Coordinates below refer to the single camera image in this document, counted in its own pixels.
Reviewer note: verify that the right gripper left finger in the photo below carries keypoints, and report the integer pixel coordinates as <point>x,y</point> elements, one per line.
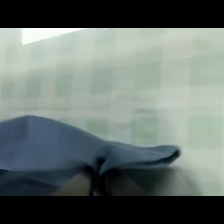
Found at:
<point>80,186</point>

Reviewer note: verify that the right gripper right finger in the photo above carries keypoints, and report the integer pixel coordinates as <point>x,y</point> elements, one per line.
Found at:
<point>116,185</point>

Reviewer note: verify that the blue T-shirt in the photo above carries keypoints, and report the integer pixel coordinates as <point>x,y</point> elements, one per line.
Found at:
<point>50,146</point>

